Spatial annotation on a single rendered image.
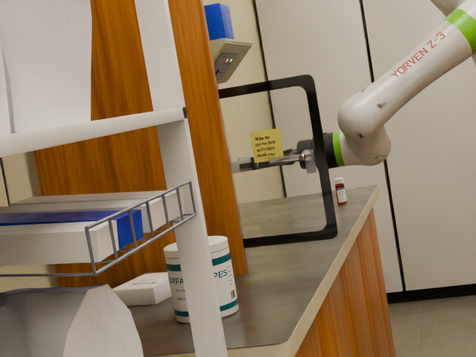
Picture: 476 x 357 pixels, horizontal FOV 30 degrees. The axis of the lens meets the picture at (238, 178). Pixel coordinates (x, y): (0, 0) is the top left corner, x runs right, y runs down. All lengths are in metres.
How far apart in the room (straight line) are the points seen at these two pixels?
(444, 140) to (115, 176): 3.29
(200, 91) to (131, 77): 0.17
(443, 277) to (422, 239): 0.26
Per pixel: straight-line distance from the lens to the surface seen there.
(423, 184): 5.28
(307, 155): 2.11
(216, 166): 2.12
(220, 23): 2.23
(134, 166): 2.18
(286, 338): 1.55
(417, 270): 5.37
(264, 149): 2.16
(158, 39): 1.33
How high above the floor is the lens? 1.36
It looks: 5 degrees down
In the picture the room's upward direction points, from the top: 9 degrees counter-clockwise
